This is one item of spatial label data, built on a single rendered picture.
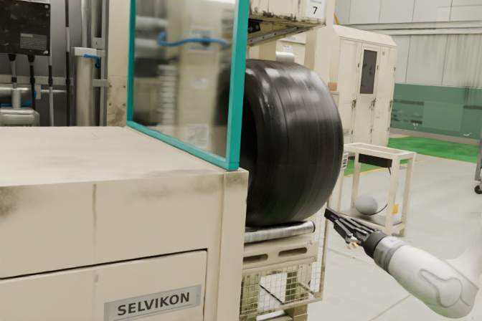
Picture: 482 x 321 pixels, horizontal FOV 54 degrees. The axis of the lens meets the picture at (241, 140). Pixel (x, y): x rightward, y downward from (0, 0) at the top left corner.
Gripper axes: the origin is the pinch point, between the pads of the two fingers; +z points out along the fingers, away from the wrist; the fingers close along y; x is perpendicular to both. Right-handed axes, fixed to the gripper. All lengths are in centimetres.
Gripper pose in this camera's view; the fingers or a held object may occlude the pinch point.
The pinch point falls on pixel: (333, 216)
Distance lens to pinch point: 144.3
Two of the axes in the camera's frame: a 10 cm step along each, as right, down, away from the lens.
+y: -8.6, 0.2, -5.0
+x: -1.3, 9.6, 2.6
